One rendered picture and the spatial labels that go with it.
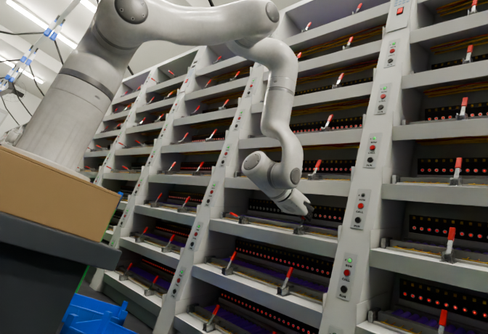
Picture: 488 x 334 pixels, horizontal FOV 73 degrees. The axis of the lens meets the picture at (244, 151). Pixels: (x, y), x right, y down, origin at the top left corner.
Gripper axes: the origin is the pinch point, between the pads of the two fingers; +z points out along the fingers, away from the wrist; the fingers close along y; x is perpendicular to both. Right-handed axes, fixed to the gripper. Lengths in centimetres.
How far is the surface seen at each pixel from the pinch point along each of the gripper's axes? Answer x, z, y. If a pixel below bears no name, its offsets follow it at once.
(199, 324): -45, 7, -33
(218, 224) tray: -9.9, -1.2, -38.6
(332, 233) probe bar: -3.3, 4.0, 9.3
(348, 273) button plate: -15.9, -1.4, 21.3
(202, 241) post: -17.8, 0.0, -44.6
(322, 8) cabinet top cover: 110, -14, -25
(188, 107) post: 63, -7, -115
